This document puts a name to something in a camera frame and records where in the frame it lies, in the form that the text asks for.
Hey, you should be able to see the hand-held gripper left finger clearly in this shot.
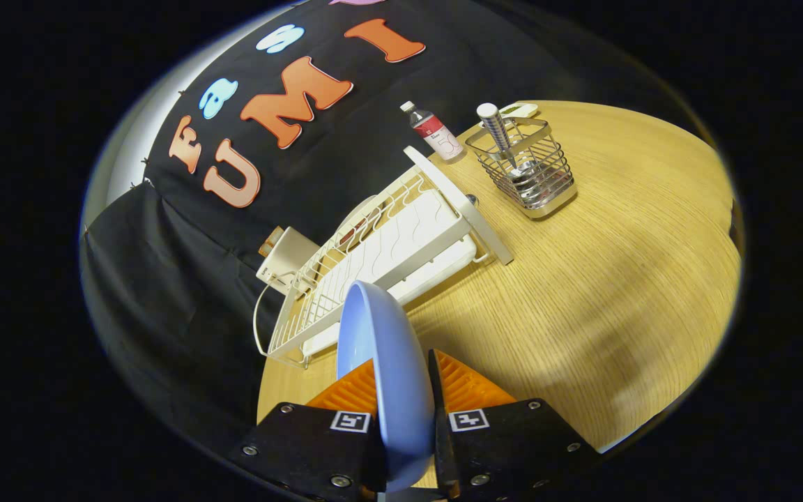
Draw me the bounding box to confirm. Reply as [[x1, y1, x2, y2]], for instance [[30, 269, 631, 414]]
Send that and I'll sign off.
[[229, 359, 388, 502]]

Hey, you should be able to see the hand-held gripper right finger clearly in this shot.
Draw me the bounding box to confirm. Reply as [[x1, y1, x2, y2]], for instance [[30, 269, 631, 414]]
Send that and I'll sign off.
[[428, 349, 601, 502]]

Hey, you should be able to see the blue plate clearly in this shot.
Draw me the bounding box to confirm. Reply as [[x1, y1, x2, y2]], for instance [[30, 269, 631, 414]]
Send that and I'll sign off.
[[336, 280, 437, 492]]

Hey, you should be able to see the white wire dish rack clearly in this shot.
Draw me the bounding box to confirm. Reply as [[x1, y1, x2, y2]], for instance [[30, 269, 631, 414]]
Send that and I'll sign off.
[[254, 145, 515, 369]]

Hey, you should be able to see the metal wire basket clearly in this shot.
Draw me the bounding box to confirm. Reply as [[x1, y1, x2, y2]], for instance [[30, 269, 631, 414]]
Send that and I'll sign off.
[[465, 116, 579, 220]]

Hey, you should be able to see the white round plate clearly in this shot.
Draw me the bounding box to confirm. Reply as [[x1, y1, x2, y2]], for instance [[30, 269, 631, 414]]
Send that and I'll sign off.
[[332, 194, 402, 245]]

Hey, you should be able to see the white divided dish with beans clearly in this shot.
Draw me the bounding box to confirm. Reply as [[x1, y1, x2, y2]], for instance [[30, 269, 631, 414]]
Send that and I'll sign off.
[[496, 102, 540, 121]]

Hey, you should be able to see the white drip tray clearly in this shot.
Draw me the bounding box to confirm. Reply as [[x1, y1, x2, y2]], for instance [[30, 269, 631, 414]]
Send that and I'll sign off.
[[302, 190, 479, 358]]

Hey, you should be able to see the white toaster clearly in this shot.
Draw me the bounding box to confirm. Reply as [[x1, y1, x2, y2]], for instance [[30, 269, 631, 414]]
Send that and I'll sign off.
[[256, 227, 321, 296]]

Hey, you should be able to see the clear bottle with red label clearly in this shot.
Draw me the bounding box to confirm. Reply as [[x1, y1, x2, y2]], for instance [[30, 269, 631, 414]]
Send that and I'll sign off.
[[400, 101, 465, 162]]

